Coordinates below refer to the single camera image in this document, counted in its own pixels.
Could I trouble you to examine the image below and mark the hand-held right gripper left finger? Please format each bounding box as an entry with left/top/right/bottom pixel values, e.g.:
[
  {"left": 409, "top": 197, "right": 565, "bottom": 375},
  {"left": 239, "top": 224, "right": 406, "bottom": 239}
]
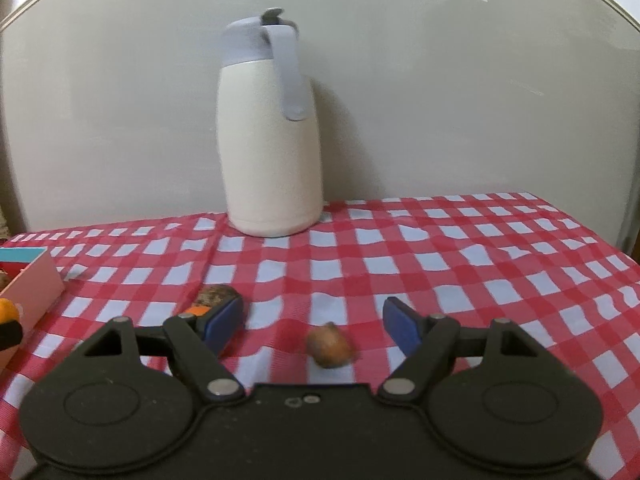
[{"left": 82, "top": 296, "right": 246, "bottom": 402}]

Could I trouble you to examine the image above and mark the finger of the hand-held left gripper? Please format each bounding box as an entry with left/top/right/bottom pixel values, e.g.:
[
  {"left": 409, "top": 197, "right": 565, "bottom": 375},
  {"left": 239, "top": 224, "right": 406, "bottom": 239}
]
[{"left": 0, "top": 319, "right": 24, "bottom": 352}]

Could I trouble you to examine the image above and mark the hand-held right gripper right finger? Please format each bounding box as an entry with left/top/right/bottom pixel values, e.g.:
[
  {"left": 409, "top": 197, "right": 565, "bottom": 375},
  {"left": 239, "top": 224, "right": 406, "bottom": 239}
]
[{"left": 377, "top": 296, "right": 556, "bottom": 403}]

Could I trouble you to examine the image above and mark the dark mangosteen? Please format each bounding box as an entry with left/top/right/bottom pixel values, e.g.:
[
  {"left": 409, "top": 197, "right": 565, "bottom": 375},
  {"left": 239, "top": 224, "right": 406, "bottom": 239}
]
[{"left": 192, "top": 284, "right": 242, "bottom": 311}]

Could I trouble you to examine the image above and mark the colourful cardboard box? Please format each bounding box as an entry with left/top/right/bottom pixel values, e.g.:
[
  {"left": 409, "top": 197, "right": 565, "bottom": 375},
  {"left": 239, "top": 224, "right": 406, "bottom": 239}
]
[{"left": 0, "top": 246, "right": 66, "bottom": 376}]

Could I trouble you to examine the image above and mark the brown wrinkled fruit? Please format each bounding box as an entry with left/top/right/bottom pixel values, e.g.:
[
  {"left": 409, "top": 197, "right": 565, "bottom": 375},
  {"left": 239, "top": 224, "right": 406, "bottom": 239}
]
[{"left": 306, "top": 324, "right": 357, "bottom": 368}]

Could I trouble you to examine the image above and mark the red checked tablecloth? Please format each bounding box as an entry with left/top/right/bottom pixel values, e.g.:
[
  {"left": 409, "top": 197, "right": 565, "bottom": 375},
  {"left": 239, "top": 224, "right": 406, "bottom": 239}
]
[{"left": 0, "top": 191, "right": 640, "bottom": 480}]

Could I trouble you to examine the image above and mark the cream and blue thermos jug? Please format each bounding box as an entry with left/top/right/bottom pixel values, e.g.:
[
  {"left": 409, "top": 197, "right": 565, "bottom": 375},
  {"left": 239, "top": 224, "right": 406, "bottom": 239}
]
[{"left": 216, "top": 7, "right": 323, "bottom": 237}]

